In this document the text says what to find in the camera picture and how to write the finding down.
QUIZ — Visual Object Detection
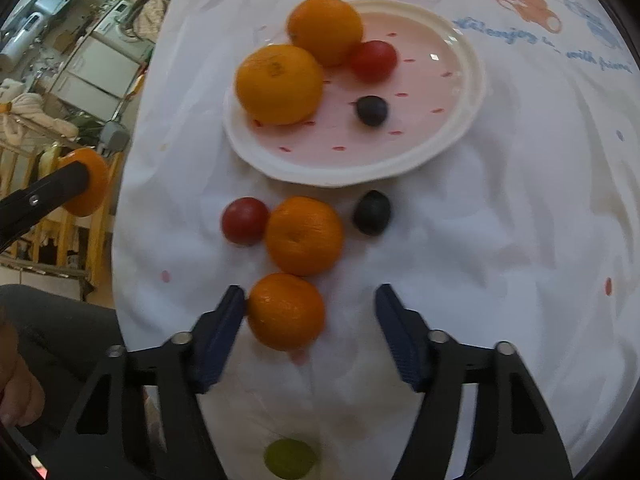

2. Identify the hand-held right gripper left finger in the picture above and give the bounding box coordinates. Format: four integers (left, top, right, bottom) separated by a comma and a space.
37, 284, 247, 480

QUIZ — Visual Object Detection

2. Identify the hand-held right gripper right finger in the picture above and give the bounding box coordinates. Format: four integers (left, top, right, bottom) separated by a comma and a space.
375, 283, 573, 480

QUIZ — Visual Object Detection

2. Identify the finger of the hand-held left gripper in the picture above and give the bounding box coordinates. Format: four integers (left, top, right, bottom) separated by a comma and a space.
0, 160, 91, 256

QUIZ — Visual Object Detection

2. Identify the large orange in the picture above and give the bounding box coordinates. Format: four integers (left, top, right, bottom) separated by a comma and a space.
235, 44, 325, 126
56, 148, 110, 218

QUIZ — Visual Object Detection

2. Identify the small tangerine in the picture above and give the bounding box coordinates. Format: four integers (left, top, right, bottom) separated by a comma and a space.
265, 196, 346, 277
246, 273, 327, 352
286, 0, 364, 67

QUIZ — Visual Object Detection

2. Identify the pink strawberry plate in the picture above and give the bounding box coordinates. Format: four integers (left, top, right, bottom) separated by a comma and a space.
222, 0, 487, 188

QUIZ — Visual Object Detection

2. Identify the dark purple plum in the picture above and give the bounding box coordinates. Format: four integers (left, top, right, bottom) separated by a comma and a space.
355, 95, 389, 127
352, 190, 392, 236

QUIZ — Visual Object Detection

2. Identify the red plum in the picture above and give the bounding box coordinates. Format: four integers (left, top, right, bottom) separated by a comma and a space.
221, 196, 271, 246
348, 40, 398, 83

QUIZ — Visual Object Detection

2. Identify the person's right hand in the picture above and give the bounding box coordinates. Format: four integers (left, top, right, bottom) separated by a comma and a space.
0, 322, 47, 428

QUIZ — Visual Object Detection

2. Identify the wooden rack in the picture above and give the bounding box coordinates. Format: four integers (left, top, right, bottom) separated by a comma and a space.
0, 140, 124, 302

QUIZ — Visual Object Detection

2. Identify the cream hanging cloth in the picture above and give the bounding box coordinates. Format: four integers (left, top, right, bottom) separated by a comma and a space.
0, 79, 78, 137

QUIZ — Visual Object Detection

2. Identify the grey mop head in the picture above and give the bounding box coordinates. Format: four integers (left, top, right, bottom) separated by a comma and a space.
97, 120, 132, 154

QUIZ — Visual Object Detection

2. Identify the white floor cabinet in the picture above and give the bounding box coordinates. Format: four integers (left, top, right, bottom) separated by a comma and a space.
50, 35, 152, 122

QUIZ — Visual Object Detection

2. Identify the green plum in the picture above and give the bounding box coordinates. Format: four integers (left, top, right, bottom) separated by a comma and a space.
263, 437, 319, 480

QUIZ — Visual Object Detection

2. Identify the white water heater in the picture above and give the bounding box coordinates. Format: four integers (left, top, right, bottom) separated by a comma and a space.
0, 12, 48, 62

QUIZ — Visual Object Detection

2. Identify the white washing machine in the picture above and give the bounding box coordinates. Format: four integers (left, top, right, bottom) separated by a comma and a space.
97, 0, 135, 37

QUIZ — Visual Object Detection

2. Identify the floral cloth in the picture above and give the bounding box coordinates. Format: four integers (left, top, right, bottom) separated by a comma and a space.
131, 0, 169, 40

